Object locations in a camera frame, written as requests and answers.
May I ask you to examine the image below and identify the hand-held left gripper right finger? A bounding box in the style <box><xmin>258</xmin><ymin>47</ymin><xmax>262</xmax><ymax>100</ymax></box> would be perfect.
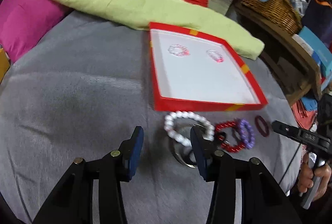
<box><xmin>190</xmin><ymin>125</ymin><xmax>303</xmax><ymax>224</ymax></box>

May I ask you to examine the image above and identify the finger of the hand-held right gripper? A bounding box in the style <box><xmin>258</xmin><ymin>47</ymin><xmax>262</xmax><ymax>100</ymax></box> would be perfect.
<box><xmin>272</xmin><ymin>120</ymin><xmax>332</xmax><ymax>156</ymax></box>

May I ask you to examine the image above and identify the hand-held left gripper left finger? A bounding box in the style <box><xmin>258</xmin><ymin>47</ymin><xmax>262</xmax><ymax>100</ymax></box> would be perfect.
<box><xmin>32</xmin><ymin>125</ymin><xmax>144</xmax><ymax>224</ymax></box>

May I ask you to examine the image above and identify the silver metal bangle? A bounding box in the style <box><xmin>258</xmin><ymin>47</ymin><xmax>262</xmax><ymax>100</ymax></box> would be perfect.
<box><xmin>168</xmin><ymin>123</ymin><xmax>205</xmax><ymax>169</ymax></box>

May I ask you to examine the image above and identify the maroon ring bracelet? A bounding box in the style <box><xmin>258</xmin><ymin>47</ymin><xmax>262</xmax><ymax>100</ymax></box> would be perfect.
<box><xmin>255</xmin><ymin>115</ymin><xmax>271</xmax><ymax>138</ymax></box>

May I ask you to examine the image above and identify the red bead bracelet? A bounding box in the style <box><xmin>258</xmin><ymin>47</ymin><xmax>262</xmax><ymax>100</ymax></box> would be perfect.
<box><xmin>215</xmin><ymin>122</ymin><xmax>247</xmax><ymax>153</ymax></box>

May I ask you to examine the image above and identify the purple bead bracelet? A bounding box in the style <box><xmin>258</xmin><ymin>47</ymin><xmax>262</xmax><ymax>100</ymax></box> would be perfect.
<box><xmin>238</xmin><ymin>119</ymin><xmax>256</xmax><ymax>150</ymax></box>

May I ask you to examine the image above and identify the white bead bracelet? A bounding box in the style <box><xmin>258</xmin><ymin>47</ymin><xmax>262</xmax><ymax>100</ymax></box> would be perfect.
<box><xmin>164</xmin><ymin>111</ymin><xmax>215</xmax><ymax>147</ymax></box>

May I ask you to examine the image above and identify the red cardboard box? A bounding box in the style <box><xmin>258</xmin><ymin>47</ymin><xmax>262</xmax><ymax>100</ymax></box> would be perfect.
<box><xmin>149</xmin><ymin>22</ymin><xmax>268</xmax><ymax>112</ymax></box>

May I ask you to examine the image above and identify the person's right hand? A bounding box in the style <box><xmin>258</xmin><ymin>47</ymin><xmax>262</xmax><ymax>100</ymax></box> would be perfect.
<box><xmin>297</xmin><ymin>153</ymin><xmax>332</xmax><ymax>201</ymax></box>

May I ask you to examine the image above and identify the salmon red cloth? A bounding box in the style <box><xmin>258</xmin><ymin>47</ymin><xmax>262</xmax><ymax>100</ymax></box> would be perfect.
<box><xmin>292</xmin><ymin>100</ymin><xmax>317</xmax><ymax>134</ymax></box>

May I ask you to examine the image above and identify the blue book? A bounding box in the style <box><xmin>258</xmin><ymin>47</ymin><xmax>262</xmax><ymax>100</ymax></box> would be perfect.
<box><xmin>298</xmin><ymin>26</ymin><xmax>332</xmax><ymax>90</ymax></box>

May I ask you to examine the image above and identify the wooden shelf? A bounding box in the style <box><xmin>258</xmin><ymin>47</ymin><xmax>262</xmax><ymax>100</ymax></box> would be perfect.
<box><xmin>233</xmin><ymin>4</ymin><xmax>323</xmax><ymax>105</ymax></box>

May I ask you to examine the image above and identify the grey blanket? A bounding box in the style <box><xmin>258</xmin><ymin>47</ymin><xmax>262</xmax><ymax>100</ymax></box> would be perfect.
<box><xmin>0</xmin><ymin>10</ymin><xmax>304</xmax><ymax>224</ymax></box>

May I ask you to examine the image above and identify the wicker basket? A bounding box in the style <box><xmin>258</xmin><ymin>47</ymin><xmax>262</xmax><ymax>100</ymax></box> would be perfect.
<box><xmin>240</xmin><ymin>0</ymin><xmax>303</xmax><ymax>35</ymax></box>

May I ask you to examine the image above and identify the light green pillow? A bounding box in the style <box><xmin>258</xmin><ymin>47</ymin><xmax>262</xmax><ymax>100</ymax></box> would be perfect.
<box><xmin>39</xmin><ymin>0</ymin><xmax>265</xmax><ymax>61</ymax></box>

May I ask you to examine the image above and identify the magenta pillow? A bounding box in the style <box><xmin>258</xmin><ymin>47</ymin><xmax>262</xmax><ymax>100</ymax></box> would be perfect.
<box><xmin>0</xmin><ymin>0</ymin><xmax>70</xmax><ymax>62</ymax></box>

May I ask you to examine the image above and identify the thin black cable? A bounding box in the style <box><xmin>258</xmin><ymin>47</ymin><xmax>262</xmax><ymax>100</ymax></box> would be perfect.
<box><xmin>279</xmin><ymin>142</ymin><xmax>304</xmax><ymax>197</ymax></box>

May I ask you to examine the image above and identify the clear bracelet with pink beads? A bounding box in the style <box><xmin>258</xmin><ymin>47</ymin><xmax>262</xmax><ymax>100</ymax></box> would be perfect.
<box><xmin>206</xmin><ymin>49</ymin><xmax>224</xmax><ymax>64</ymax></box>

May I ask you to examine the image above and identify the clear bracelet with coral beads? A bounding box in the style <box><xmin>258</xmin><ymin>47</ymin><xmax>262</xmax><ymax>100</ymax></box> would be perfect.
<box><xmin>167</xmin><ymin>44</ymin><xmax>190</xmax><ymax>56</ymax></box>

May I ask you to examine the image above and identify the yellow wooden frame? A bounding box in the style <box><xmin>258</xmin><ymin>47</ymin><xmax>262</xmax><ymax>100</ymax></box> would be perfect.
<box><xmin>0</xmin><ymin>48</ymin><xmax>11</xmax><ymax>82</ymax></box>

